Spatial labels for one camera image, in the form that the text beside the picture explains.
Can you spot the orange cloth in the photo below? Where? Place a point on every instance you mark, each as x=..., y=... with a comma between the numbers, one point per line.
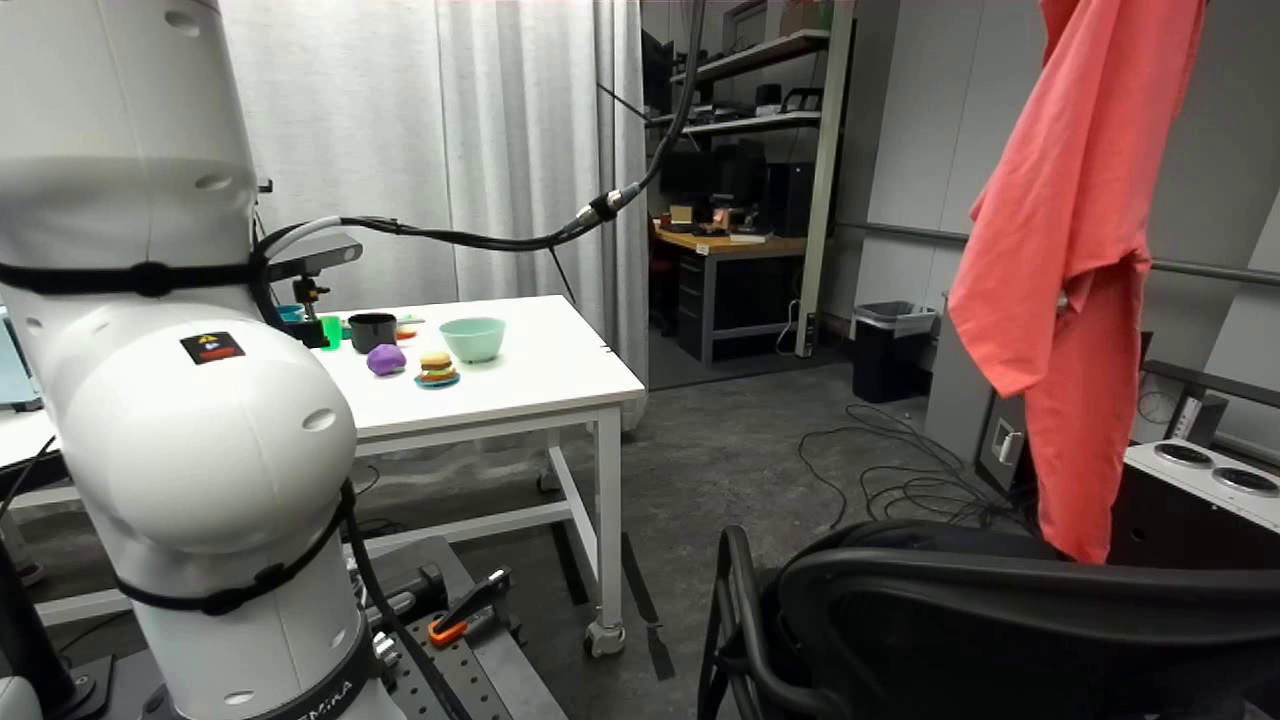
x=1048, y=286

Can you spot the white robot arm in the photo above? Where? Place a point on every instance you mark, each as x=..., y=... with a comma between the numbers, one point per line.
x=125, y=174

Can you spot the toy kitchen sink unit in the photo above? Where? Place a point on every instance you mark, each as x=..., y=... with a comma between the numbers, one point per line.
x=1186, y=505

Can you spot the wooden desk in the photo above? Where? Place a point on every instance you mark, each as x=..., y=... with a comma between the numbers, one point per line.
x=720, y=296

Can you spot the mint green bowl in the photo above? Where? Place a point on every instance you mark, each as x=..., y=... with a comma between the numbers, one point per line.
x=474, y=337

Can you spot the white table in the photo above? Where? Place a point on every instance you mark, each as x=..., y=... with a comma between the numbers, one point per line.
x=504, y=385

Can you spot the toy burger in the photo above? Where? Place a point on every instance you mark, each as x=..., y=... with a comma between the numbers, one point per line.
x=436, y=368

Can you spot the black waste basket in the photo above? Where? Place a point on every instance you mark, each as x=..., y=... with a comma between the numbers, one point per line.
x=888, y=350

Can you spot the purple toy ball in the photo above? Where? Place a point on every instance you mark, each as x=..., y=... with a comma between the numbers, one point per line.
x=384, y=361

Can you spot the black cup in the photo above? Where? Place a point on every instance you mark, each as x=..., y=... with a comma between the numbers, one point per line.
x=366, y=331

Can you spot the metal storage shelf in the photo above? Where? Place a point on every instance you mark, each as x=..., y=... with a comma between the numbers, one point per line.
x=760, y=136

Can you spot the black mesh office chair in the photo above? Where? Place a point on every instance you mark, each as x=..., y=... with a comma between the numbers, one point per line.
x=943, y=620

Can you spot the orange handled clamp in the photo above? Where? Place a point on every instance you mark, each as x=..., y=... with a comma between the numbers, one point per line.
x=457, y=616

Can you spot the black camera on stand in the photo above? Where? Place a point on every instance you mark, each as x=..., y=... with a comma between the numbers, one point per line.
x=300, y=278

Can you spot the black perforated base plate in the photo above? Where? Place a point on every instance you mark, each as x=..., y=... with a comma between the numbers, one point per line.
x=481, y=673

